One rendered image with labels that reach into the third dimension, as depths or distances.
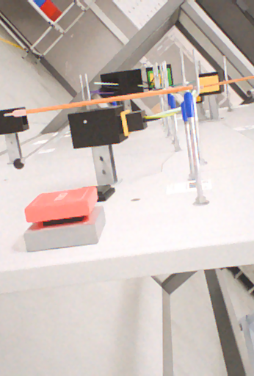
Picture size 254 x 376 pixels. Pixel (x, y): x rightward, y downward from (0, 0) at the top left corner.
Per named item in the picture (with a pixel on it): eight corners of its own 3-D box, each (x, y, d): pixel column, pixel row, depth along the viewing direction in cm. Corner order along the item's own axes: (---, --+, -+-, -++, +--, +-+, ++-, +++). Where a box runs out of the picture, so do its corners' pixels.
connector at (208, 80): (219, 89, 109) (217, 75, 108) (218, 90, 107) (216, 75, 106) (199, 92, 110) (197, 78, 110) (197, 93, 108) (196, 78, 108)
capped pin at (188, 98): (190, 203, 45) (175, 83, 43) (206, 200, 46) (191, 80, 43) (195, 207, 44) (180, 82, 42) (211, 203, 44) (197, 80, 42)
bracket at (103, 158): (103, 181, 62) (97, 142, 61) (122, 180, 61) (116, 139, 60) (92, 190, 57) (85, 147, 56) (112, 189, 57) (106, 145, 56)
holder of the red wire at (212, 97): (230, 114, 122) (225, 69, 120) (224, 120, 110) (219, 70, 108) (209, 117, 124) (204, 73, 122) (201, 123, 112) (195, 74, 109)
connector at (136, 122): (110, 133, 59) (106, 116, 59) (150, 126, 58) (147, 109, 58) (104, 136, 56) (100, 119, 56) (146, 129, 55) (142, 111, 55)
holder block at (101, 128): (84, 143, 61) (78, 110, 60) (128, 138, 60) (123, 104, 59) (73, 149, 57) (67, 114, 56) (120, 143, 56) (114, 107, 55)
